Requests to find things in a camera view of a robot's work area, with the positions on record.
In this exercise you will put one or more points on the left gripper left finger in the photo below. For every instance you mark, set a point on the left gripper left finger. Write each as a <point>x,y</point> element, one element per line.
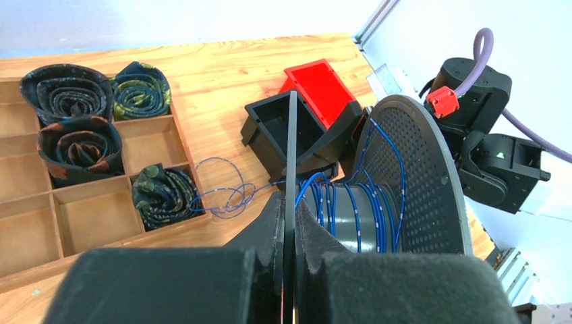
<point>239,282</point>

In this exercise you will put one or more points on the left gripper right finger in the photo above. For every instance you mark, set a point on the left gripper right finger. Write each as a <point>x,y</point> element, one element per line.
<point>335,285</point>

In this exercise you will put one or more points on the grey filament spool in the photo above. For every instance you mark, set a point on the grey filament spool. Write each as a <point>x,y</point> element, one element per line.
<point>401,195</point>

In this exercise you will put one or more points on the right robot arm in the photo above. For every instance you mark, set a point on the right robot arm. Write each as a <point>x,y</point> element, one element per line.
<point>497,170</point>

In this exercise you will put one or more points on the rolled patterned tie bottom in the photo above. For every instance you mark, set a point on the rolled patterned tie bottom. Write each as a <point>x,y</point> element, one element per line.
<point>164,196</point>

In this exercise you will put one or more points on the black plastic bin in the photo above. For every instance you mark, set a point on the black plastic bin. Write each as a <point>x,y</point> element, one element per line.
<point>266,131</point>

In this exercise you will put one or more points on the red plastic bin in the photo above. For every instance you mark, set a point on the red plastic bin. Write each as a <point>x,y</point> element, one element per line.
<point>321,87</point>

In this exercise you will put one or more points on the rolled dark tie middle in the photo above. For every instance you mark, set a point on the rolled dark tie middle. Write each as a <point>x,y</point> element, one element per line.
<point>81,149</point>

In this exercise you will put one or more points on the rolled dark tie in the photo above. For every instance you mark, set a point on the rolled dark tie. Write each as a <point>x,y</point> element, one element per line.
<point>64,91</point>
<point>81,149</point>

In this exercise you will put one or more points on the wooden compartment tray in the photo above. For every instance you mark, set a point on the wooden compartment tray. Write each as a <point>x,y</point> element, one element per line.
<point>44,228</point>

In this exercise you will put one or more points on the rolled green tie top right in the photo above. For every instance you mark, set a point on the rolled green tie top right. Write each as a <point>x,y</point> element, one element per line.
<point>140,91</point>

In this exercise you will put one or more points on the rolled dark tie top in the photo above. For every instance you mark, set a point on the rolled dark tie top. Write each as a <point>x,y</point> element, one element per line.
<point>64,91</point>

